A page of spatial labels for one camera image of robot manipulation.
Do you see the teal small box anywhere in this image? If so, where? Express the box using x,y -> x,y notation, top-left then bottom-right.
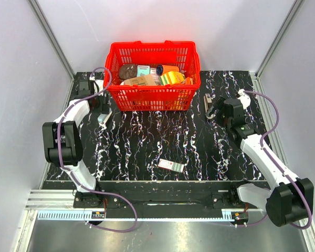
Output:
136,65 -> 151,77

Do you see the brown cardboard box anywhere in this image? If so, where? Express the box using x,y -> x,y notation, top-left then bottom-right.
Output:
121,74 -> 159,86

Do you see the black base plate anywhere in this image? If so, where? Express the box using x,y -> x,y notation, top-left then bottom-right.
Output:
73,181 -> 255,221

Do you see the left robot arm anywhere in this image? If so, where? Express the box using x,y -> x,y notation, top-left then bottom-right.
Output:
42,77 -> 112,208

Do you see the yellow green striped box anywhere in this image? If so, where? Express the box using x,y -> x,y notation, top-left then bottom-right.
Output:
159,71 -> 186,86

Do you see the light blue stapler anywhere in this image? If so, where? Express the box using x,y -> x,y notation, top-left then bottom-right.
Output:
97,111 -> 112,125

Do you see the beige stapler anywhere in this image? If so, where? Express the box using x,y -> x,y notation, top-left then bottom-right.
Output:
204,93 -> 213,120

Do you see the brown round cookie pack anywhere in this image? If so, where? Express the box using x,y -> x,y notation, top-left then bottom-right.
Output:
118,64 -> 138,81

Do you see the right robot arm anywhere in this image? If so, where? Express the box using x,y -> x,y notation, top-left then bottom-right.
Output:
206,94 -> 314,229

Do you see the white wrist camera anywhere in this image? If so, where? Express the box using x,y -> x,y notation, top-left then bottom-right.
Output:
237,89 -> 251,110
89,76 -> 103,93

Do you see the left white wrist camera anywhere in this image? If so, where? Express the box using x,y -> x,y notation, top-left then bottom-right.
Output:
89,76 -> 103,93

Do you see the red plastic shopping basket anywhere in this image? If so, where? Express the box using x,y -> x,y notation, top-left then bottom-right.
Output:
104,40 -> 201,111

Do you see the orange cylinder can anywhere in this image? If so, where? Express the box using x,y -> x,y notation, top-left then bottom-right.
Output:
156,65 -> 180,76

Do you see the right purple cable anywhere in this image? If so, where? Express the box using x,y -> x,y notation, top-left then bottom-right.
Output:
235,90 -> 313,229

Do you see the red white staple box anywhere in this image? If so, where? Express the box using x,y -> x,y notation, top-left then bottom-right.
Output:
158,159 -> 184,173

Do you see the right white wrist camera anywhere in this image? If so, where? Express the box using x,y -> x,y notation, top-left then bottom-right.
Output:
237,89 -> 251,110

